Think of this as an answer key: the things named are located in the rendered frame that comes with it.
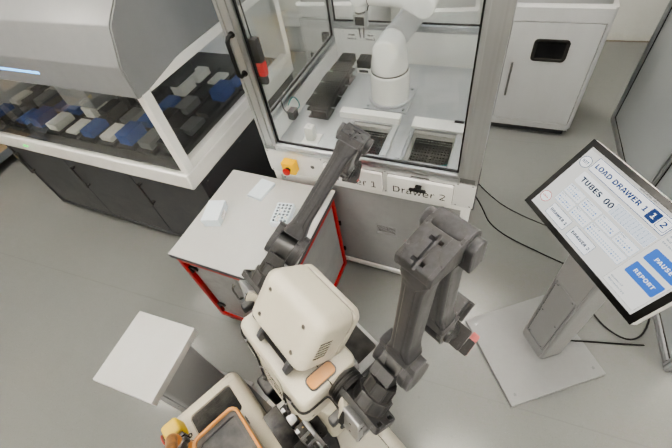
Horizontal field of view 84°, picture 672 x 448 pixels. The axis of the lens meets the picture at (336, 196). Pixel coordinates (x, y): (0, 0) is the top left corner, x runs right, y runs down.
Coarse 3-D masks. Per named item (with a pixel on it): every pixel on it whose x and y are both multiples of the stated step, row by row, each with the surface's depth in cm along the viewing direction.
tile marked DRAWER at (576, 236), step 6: (576, 228) 126; (570, 234) 127; (576, 234) 126; (582, 234) 124; (570, 240) 127; (576, 240) 125; (582, 240) 124; (588, 240) 122; (576, 246) 125; (582, 246) 123; (588, 246) 122; (594, 246) 120; (582, 252) 123; (588, 252) 121
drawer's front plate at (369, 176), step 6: (324, 162) 178; (360, 174) 172; (366, 174) 170; (372, 174) 169; (378, 174) 168; (360, 180) 175; (366, 180) 174; (372, 180) 172; (378, 180) 170; (360, 186) 178; (366, 186) 177; (378, 186) 173
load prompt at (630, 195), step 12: (588, 168) 127; (600, 168) 124; (612, 168) 121; (600, 180) 123; (612, 180) 120; (624, 180) 118; (624, 192) 117; (636, 192) 114; (636, 204) 114; (648, 204) 111; (648, 216) 111; (660, 216) 108; (660, 228) 108
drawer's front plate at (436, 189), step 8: (392, 176) 166; (400, 176) 165; (392, 184) 169; (400, 184) 167; (408, 184) 165; (416, 184) 163; (424, 184) 161; (432, 184) 159; (440, 184) 159; (392, 192) 173; (400, 192) 171; (408, 192) 169; (432, 192) 163; (440, 192) 161; (448, 192) 159; (432, 200) 167; (440, 200) 165; (448, 200) 163
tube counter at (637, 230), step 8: (608, 200) 120; (616, 200) 118; (608, 208) 120; (616, 208) 118; (624, 208) 116; (616, 216) 117; (624, 216) 116; (632, 216) 114; (624, 224) 115; (632, 224) 113; (640, 224) 112; (632, 232) 113; (640, 232) 111; (648, 232) 110; (640, 240) 111; (648, 240) 109
